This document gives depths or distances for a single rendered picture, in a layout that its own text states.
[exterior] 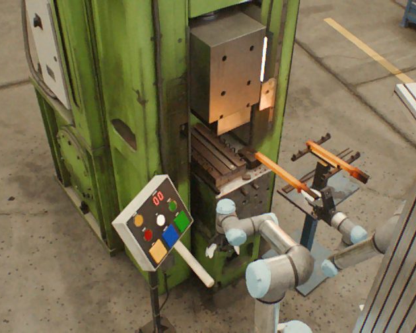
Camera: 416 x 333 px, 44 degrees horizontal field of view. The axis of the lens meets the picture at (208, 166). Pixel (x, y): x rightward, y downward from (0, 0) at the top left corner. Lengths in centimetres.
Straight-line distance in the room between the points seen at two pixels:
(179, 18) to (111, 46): 47
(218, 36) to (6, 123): 299
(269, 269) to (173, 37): 105
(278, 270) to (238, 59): 99
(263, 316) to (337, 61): 410
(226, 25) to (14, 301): 219
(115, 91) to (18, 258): 155
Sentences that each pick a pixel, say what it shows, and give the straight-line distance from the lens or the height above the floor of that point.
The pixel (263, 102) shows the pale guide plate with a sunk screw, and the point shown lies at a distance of 277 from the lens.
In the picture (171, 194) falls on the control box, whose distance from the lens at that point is 239.
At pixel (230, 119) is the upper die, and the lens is 246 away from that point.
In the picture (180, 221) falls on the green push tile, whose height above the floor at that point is 102.
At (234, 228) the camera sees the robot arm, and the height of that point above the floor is 127.
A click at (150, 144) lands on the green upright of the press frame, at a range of 245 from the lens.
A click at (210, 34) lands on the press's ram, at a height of 176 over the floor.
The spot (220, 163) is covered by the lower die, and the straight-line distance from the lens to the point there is 274.
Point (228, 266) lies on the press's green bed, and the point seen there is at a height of 16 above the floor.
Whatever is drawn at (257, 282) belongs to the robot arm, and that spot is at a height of 144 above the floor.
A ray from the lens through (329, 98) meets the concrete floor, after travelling 507.
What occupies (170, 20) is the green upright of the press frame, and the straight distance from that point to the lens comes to 218.
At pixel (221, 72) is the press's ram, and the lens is 227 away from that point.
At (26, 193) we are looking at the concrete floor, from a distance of 416.
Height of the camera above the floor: 284
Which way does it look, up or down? 43 degrees down
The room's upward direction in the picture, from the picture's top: 1 degrees clockwise
